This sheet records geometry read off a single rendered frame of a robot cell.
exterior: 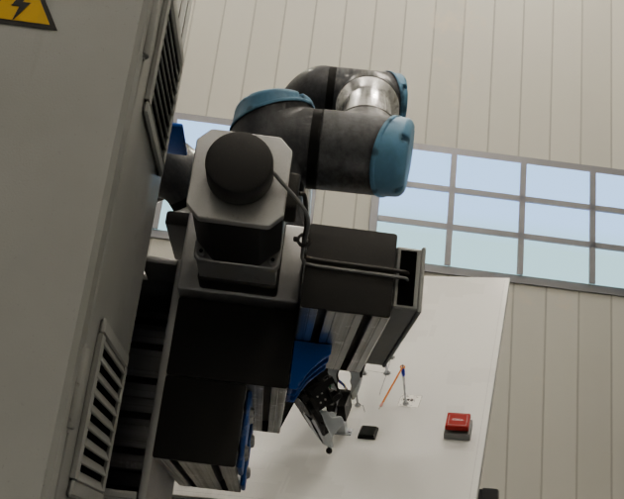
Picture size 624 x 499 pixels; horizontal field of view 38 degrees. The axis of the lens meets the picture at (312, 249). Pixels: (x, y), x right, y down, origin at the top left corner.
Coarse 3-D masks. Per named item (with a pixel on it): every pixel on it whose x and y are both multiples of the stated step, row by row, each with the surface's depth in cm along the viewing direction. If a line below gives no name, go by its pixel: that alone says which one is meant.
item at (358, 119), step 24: (336, 72) 165; (360, 72) 165; (384, 72) 166; (336, 96) 163; (360, 96) 150; (384, 96) 157; (336, 120) 125; (360, 120) 125; (384, 120) 125; (408, 120) 127; (336, 144) 123; (360, 144) 123; (384, 144) 123; (408, 144) 125; (336, 168) 124; (360, 168) 124; (384, 168) 124; (408, 168) 131; (360, 192) 128; (384, 192) 127
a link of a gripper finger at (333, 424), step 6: (324, 414) 186; (312, 420) 186; (324, 420) 186; (330, 420) 187; (336, 420) 188; (342, 420) 188; (330, 426) 187; (336, 426) 188; (318, 432) 187; (330, 432) 187; (324, 438) 186; (330, 438) 187; (324, 444) 188; (330, 444) 188
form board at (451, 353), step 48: (432, 288) 257; (480, 288) 254; (432, 336) 233; (480, 336) 231; (384, 384) 216; (432, 384) 213; (480, 384) 211; (288, 432) 203; (384, 432) 199; (432, 432) 197; (480, 432) 195; (288, 480) 187; (336, 480) 186; (384, 480) 184; (432, 480) 182
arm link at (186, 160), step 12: (168, 156) 154; (180, 156) 154; (192, 156) 155; (168, 168) 153; (180, 168) 153; (168, 180) 154; (180, 180) 153; (168, 192) 155; (180, 192) 154; (180, 204) 155
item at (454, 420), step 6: (450, 414) 196; (456, 414) 196; (462, 414) 196; (468, 414) 195; (450, 420) 194; (456, 420) 194; (462, 420) 194; (468, 420) 194; (450, 426) 193; (456, 426) 192; (462, 426) 192; (468, 426) 193
